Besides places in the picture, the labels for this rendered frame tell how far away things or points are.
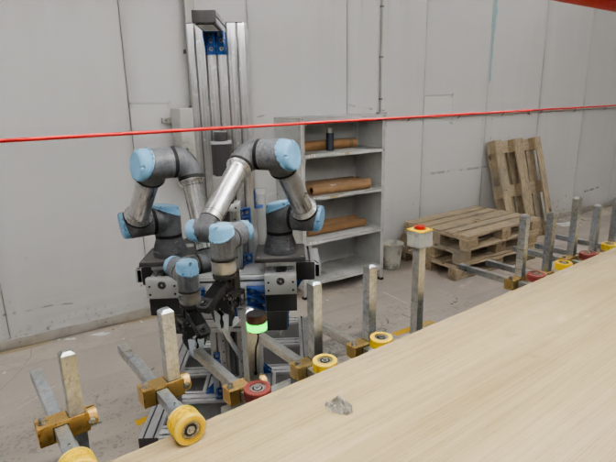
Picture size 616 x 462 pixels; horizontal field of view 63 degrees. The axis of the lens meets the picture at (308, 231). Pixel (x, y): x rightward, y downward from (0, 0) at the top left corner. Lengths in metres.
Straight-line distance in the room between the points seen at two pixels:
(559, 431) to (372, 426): 0.46
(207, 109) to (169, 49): 1.84
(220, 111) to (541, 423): 1.73
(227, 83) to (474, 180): 4.39
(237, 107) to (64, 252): 2.17
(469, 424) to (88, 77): 3.36
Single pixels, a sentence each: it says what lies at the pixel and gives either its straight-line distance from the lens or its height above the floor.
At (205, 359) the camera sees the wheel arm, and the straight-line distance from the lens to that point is 1.79.
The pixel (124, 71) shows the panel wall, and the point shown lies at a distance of 4.05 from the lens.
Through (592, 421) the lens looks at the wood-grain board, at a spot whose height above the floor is 0.90.
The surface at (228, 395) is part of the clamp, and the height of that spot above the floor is 0.86.
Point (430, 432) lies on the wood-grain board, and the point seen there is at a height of 0.90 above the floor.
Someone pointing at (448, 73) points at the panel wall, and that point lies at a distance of 5.82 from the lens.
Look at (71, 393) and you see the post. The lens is 1.40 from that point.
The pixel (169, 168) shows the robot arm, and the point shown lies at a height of 1.47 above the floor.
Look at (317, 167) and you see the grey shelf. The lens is 4.74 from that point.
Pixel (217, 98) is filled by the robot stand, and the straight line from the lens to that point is 2.34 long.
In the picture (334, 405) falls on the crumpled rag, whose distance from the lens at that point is 1.43.
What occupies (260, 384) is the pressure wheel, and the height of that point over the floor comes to 0.91.
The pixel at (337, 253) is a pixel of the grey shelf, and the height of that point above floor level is 0.19.
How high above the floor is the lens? 1.71
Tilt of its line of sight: 15 degrees down
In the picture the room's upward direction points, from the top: 1 degrees counter-clockwise
